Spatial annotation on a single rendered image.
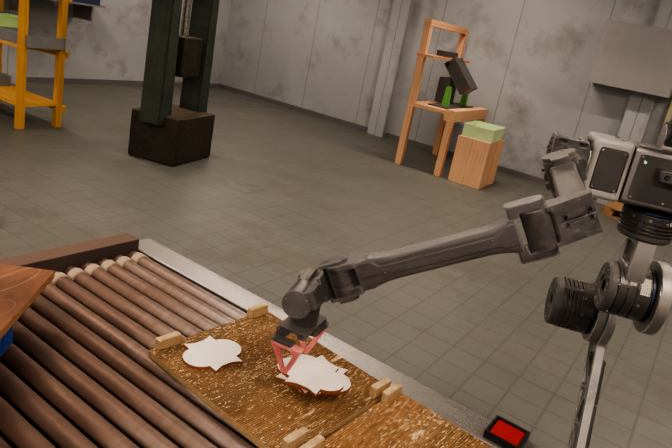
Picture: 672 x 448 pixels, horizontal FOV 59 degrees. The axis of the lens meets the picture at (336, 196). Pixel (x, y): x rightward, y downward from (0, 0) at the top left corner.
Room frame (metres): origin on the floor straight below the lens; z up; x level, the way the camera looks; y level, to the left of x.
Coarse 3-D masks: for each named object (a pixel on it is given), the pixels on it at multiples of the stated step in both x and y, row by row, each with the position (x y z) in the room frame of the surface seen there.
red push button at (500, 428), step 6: (498, 420) 1.11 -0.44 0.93; (498, 426) 1.09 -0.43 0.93; (504, 426) 1.10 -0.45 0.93; (510, 426) 1.10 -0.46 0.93; (492, 432) 1.07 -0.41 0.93; (498, 432) 1.07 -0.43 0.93; (504, 432) 1.08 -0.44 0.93; (510, 432) 1.08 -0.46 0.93; (516, 432) 1.08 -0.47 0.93; (522, 432) 1.09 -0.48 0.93; (504, 438) 1.06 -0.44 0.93; (510, 438) 1.06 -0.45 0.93; (516, 438) 1.06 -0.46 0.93; (522, 438) 1.07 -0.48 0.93; (516, 444) 1.04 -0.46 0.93
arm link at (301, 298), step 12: (324, 264) 1.08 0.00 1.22; (336, 264) 1.07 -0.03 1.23; (324, 276) 1.07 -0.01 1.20; (300, 288) 1.02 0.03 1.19; (312, 288) 1.02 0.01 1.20; (324, 288) 1.05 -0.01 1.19; (288, 300) 1.00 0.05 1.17; (300, 300) 1.00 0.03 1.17; (312, 300) 1.00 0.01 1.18; (324, 300) 1.03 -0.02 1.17; (336, 300) 1.07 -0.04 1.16; (348, 300) 1.06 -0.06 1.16; (288, 312) 1.00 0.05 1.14; (300, 312) 1.00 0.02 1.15
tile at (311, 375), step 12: (288, 360) 1.11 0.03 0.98; (300, 360) 1.12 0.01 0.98; (312, 360) 1.13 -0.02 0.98; (288, 372) 1.06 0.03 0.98; (300, 372) 1.07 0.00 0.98; (312, 372) 1.08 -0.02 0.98; (324, 372) 1.09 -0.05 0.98; (288, 384) 1.03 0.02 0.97; (300, 384) 1.03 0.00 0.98; (312, 384) 1.04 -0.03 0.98; (324, 384) 1.05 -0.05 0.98; (336, 384) 1.05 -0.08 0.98
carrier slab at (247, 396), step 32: (256, 320) 1.32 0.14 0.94; (160, 352) 1.11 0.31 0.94; (256, 352) 1.18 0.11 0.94; (288, 352) 1.21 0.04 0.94; (320, 352) 1.23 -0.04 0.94; (192, 384) 1.02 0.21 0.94; (224, 384) 1.04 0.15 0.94; (256, 384) 1.06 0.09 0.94; (352, 384) 1.13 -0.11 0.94; (224, 416) 0.96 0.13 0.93; (256, 416) 0.96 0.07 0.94; (288, 416) 0.98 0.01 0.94; (320, 416) 1.00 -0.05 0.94; (352, 416) 1.03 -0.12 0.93
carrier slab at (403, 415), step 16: (400, 400) 1.11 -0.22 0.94; (368, 416) 1.03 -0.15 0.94; (384, 416) 1.04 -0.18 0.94; (400, 416) 1.05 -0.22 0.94; (416, 416) 1.06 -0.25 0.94; (432, 416) 1.07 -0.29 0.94; (336, 432) 0.96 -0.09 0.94; (352, 432) 0.97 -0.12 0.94; (368, 432) 0.98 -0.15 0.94; (384, 432) 0.99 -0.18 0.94; (400, 432) 1.00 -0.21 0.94; (416, 432) 1.01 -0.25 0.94; (432, 432) 1.02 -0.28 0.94; (448, 432) 1.03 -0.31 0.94; (464, 432) 1.04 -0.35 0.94
